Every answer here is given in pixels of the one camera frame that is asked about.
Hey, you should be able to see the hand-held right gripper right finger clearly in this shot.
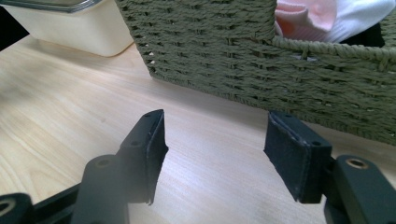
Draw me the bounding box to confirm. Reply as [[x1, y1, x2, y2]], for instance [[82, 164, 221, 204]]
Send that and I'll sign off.
[[263, 110, 333, 204]]

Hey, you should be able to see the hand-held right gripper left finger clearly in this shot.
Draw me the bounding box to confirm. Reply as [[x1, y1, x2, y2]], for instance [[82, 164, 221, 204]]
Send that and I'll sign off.
[[116, 108, 169, 205]]

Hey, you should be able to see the green woven basket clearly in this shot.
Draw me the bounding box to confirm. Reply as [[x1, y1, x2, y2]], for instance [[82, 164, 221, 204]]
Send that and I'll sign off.
[[114, 0, 396, 147]]

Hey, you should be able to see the black sock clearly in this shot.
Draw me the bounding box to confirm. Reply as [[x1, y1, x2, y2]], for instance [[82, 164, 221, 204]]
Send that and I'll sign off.
[[340, 22, 386, 49]]

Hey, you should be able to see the cream divided storage box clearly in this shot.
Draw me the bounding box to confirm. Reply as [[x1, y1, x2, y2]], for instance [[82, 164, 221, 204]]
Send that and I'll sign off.
[[3, 0, 134, 58]]

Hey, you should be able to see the white sock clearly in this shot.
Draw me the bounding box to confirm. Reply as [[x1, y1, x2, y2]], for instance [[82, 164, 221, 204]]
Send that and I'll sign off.
[[325, 0, 396, 44]]

